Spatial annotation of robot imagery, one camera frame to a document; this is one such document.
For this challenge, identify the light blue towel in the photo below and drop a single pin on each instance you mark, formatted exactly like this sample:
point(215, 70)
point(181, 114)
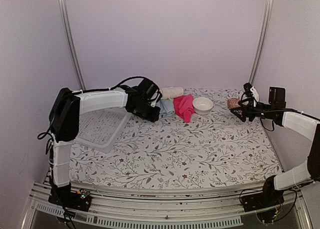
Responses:
point(166, 107)

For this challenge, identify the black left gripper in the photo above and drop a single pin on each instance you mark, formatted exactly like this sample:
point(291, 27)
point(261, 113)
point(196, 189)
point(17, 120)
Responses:
point(154, 116)

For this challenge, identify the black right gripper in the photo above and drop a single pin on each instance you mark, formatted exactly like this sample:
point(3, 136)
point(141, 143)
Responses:
point(245, 108)

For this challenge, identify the aluminium frame post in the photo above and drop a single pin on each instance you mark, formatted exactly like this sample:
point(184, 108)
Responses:
point(262, 39)
point(70, 43)

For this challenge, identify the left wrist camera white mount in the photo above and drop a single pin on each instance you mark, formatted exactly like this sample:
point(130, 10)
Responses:
point(156, 96)

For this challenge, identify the white plastic basket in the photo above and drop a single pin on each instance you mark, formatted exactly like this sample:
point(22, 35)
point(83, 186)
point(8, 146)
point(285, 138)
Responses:
point(100, 129)

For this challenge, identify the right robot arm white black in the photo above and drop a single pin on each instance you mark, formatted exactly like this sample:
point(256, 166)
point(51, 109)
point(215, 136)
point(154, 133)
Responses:
point(299, 176)

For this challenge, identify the left aluminium frame post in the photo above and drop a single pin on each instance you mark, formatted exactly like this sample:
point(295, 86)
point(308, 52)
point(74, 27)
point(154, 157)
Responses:
point(70, 43)

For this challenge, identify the right aluminium frame post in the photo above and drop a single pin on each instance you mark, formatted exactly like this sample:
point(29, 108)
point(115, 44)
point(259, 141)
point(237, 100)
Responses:
point(262, 39)

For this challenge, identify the aluminium front rail base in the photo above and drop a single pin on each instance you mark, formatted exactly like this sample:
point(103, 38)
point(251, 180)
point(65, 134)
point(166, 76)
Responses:
point(204, 208)

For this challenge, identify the cream rolled towel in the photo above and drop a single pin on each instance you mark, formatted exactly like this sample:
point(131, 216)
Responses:
point(170, 93)

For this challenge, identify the red white patterned ball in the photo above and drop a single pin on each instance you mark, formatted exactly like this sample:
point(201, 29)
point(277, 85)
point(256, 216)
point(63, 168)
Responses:
point(233, 103)

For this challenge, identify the floral patterned table mat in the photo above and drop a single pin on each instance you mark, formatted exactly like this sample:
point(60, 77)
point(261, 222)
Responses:
point(213, 150)

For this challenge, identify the white ceramic bowl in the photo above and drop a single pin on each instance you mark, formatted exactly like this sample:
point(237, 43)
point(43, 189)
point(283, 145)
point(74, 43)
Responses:
point(202, 105)

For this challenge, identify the pink towel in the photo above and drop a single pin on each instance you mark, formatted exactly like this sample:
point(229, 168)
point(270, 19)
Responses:
point(183, 106)

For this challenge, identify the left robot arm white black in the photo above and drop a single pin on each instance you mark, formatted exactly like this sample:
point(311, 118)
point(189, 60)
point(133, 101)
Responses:
point(64, 123)

